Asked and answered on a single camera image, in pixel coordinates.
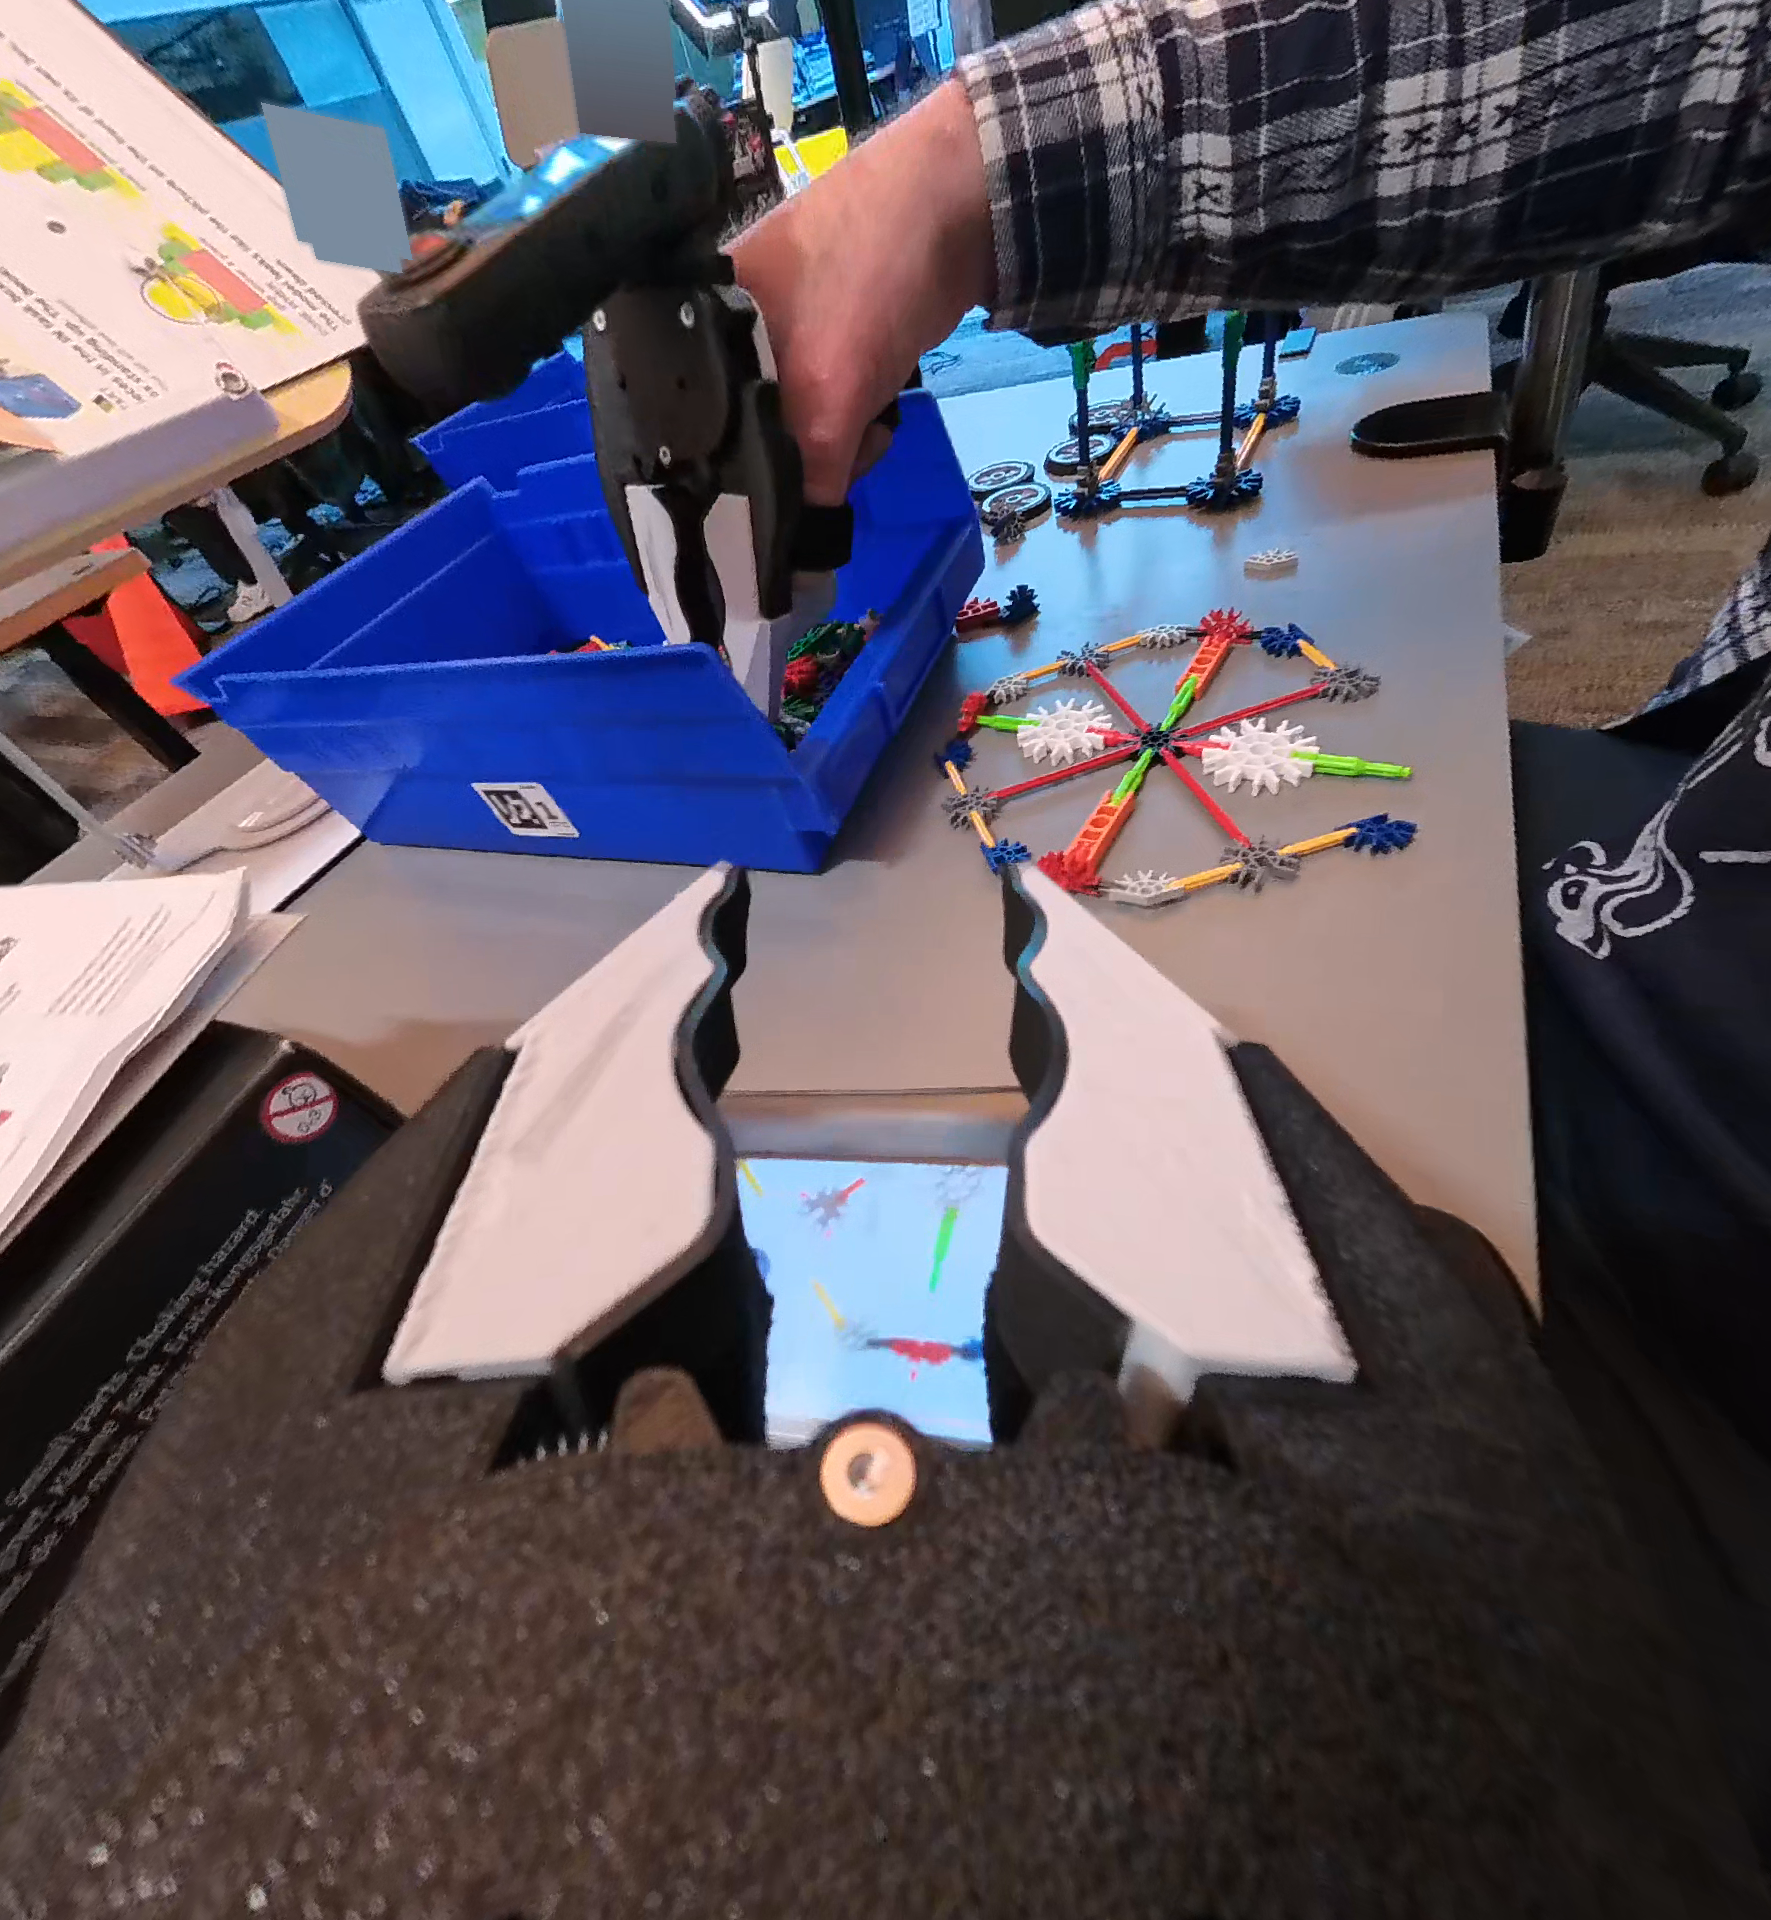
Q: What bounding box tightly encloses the printed instruction sheet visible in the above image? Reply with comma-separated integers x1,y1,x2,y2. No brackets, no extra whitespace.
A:
0,0,378,468

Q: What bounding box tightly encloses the wooden board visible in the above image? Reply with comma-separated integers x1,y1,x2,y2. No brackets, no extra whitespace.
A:
0,352,362,602

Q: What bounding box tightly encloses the white instruction booklet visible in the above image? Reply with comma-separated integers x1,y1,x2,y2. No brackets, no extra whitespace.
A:
0,867,302,1331

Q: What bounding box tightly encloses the person's right hand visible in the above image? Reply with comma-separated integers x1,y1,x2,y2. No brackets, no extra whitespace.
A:
728,83,1000,508

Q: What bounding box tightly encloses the wheeled toy rod model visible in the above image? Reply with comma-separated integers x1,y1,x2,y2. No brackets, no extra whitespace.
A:
968,301,1304,546

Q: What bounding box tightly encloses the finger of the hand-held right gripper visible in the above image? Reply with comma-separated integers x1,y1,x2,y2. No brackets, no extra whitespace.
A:
628,480,704,648
698,498,800,720

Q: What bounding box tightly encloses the white stand base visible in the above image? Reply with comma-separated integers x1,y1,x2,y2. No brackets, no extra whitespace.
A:
150,756,340,880

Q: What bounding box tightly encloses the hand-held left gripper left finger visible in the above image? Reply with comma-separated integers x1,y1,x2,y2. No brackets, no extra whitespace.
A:
380,863,756,1391

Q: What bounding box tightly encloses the person's right forearm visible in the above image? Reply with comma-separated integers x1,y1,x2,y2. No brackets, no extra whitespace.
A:
958,0,1771,341

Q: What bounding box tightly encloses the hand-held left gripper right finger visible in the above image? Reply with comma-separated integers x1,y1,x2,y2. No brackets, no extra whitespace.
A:
1000,863,1360,1446

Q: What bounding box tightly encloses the black cardboard box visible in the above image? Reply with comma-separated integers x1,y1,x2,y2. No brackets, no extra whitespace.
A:
0,1020,414,1818

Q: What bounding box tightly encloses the orange plastic object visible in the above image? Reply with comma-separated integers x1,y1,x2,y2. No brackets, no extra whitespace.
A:
94,533,216,726

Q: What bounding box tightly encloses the colourful toy wheel model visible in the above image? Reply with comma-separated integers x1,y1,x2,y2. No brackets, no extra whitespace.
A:
934,604,1420,910

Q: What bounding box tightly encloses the blue plastic bin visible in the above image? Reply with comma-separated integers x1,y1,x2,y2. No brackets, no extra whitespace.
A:
412,349,648,602
172,387,988,876

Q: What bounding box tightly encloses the pile of colourful construction pieces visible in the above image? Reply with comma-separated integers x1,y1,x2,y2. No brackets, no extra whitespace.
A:
556,606,888,753

